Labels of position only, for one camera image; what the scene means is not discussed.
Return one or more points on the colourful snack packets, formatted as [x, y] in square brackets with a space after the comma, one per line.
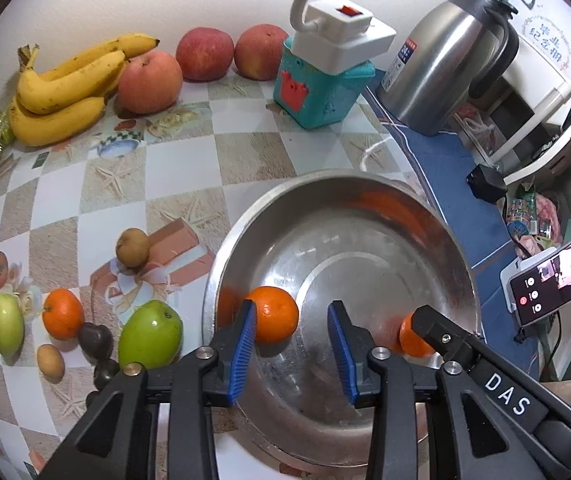
[523, 215]

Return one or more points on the white printed paper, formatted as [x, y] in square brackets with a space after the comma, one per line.
[550, 35]

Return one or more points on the yellow banana bunch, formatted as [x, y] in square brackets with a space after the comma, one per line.
[65, 80]

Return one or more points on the pale red apple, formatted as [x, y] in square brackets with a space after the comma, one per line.
[150, 82]

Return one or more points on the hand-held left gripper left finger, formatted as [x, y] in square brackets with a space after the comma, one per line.
[243, 355]

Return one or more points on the large brown kiwi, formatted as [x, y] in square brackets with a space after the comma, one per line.
[132, 247]

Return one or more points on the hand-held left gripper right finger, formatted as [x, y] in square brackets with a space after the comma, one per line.
[340, 355]

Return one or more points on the smartphone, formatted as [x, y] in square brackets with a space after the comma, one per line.
[555, 285]

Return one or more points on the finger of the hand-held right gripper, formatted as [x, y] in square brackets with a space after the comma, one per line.
[440, 335]

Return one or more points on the stainless steel bowl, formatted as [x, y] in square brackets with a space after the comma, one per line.
[345, 260]

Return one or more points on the small brown kiwi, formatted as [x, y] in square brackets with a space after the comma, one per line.
[50, 360]

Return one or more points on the orange tangerine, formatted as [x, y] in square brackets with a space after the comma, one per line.
[276, 315]
[63, 315]
[410, 340]

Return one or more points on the stainless steel thermos jug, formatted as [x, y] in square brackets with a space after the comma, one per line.
[440, 60]

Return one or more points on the teal toy box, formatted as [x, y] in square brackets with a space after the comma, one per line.
[310, 100]

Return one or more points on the green mango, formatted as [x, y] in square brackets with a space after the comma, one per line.
[5, 325]

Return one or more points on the green apple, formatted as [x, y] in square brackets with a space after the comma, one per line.
[150, 335]

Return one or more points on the white phone stand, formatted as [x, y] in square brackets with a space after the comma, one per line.
[507, 275]

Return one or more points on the black power adapter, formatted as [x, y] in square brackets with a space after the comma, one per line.
[485, 182]

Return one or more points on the white appliance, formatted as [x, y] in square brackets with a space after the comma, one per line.
[540, 75]

